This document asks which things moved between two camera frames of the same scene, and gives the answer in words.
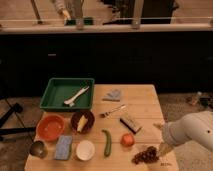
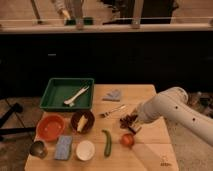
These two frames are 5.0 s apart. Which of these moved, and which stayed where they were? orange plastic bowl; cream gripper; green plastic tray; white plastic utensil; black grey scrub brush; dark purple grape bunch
Moved: dark purple grape bunch; cream gripper
Stayed: white plastic utensil; black grey scrub brush; orange plastic bowl; green plastic tray
